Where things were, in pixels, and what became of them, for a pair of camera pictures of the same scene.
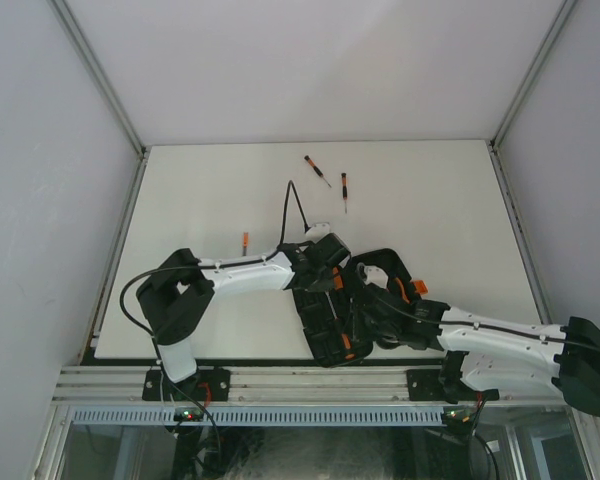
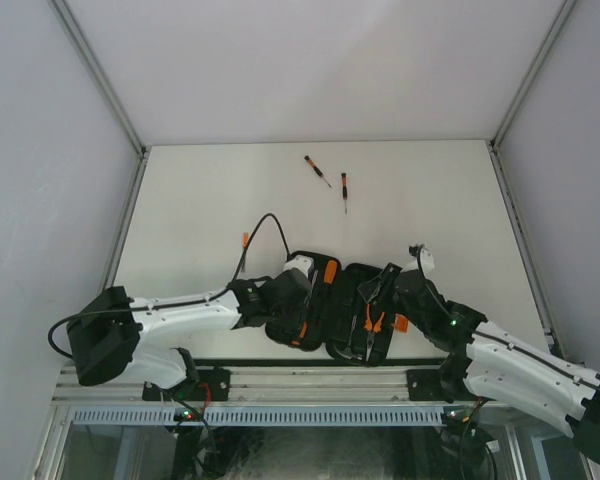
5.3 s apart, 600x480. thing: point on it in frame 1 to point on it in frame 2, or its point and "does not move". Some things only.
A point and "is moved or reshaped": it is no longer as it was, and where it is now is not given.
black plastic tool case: x=335 y=315 is moved or reshaped
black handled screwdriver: x=343 y=336 to x=306 y=314
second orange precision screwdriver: x=345 y=191 does not move
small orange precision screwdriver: x=316 y=168 does not move
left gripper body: x=324 y=279 to x=289 y=317
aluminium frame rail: x=273 y=384 does not move
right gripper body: x=383 y=330 to x=397 y=306
